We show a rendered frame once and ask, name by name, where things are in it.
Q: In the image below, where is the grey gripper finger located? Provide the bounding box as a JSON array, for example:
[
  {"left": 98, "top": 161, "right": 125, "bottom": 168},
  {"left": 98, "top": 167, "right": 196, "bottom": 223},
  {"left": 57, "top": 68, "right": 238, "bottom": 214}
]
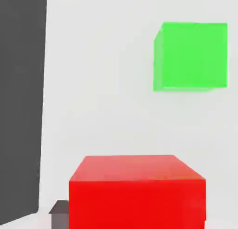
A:
[{"left": 0, "top": 200, "right": 69, "bottom": 229}]

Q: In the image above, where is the small red cube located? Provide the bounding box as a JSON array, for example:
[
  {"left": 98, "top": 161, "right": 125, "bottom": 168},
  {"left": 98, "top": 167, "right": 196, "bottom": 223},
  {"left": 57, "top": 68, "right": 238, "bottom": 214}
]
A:
[{"left": 68, "top": 154, "right": 207, "bottom": 229}]

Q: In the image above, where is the small green cube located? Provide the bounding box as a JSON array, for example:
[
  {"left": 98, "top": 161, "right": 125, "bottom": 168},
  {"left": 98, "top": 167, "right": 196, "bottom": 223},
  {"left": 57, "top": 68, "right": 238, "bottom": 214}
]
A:
[{"left": 152, "top": 22, "right": 228, "bottom": 92}]

